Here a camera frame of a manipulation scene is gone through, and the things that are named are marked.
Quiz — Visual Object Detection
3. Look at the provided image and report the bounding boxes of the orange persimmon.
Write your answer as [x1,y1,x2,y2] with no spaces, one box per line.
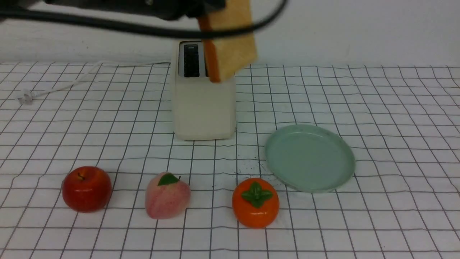
[232,178,280,228]

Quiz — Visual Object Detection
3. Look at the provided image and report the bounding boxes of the cream white toaster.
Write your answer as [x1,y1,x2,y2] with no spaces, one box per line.
[169,41,236,141]

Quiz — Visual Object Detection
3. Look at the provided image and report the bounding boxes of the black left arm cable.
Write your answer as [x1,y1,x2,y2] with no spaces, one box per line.
[0,0,288,39]

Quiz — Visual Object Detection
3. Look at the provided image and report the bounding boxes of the white checkered tablecloth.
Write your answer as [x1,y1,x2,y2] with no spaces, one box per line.
[0,63,460,259]

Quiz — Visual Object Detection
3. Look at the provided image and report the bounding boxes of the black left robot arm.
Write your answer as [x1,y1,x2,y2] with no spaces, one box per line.
[44,0,226,21]

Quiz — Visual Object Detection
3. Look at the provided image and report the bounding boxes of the red apple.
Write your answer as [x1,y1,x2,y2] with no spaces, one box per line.
[62,166,112,213]

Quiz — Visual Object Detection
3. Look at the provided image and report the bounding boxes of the pink peach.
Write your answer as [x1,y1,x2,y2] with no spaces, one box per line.
[144,172,191,219]

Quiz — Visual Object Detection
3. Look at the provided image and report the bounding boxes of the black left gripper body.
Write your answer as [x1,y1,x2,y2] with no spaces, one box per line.
[144,0,227,21]

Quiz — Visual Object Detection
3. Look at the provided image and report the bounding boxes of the light green plate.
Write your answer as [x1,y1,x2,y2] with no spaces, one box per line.
[264,124,356,193]

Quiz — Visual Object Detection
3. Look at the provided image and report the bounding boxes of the white power cord with plug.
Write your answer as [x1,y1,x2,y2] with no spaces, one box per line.
[17,61,171,105]

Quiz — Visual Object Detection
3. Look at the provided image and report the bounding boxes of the toast slice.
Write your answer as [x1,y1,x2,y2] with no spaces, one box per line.
[198,0,257,83]

